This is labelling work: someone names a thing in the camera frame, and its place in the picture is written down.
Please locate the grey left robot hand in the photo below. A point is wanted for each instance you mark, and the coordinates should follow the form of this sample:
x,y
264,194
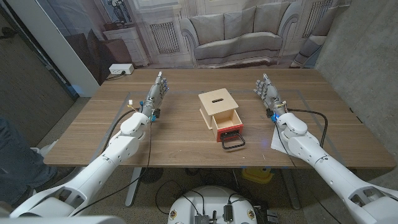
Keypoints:
x,y
154,96

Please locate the wooden box with slot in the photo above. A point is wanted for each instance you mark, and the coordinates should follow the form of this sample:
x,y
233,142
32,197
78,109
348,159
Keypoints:
x,y
217,101

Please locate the printed living room backdrop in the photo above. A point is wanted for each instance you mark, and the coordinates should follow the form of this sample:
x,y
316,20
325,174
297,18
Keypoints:
x,y
236,34

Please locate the white paper towel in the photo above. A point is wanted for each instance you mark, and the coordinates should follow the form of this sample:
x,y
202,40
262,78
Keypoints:
x,y
277,143

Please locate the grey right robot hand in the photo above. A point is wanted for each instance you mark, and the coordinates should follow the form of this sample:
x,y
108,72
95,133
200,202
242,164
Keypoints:
x,y
270,93

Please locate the white pillar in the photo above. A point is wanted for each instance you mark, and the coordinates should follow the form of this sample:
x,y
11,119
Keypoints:
x,y
53,43

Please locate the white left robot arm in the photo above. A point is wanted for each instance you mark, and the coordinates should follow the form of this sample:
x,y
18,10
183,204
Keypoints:
x,y
102,165

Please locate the person's leg in jeans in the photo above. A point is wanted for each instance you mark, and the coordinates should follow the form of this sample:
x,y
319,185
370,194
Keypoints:
x,y
18,161

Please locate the white power strip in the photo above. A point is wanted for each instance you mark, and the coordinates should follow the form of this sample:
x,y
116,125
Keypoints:
x,y
120,68

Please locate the white table leg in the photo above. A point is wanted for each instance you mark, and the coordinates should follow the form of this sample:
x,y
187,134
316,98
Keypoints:
x,y
133,186
290,189

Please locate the white plastic base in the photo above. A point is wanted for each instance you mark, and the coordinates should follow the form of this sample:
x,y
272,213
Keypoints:
x,y
46,148

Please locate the black round fan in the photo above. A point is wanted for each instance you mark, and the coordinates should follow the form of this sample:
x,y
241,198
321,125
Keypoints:
x,y
151,175

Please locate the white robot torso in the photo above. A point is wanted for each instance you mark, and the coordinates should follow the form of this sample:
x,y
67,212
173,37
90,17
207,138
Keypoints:
x,y
213,202

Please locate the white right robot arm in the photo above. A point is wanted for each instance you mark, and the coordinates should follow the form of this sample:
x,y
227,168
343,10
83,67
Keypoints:
x,y
323,165

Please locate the grey tape outline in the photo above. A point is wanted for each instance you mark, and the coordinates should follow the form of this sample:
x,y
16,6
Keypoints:
x,y
126,99

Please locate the yellow object under table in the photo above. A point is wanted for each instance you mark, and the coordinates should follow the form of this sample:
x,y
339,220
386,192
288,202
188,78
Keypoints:
x,y
258,175

